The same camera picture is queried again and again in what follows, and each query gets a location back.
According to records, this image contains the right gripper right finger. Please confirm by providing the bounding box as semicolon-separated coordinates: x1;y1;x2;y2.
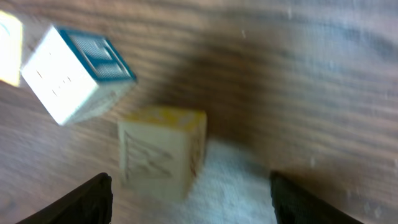
270;171;363;224

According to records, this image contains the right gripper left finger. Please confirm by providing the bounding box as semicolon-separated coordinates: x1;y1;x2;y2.
17;172;113;224

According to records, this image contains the yellow top far block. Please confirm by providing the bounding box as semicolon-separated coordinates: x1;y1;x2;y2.
118;106;207;201

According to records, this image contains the blue letter P block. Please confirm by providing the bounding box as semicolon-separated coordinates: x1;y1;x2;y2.
21;25;137;126

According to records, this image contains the white block blue side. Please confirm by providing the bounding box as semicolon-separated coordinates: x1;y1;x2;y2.
1;11;23;86

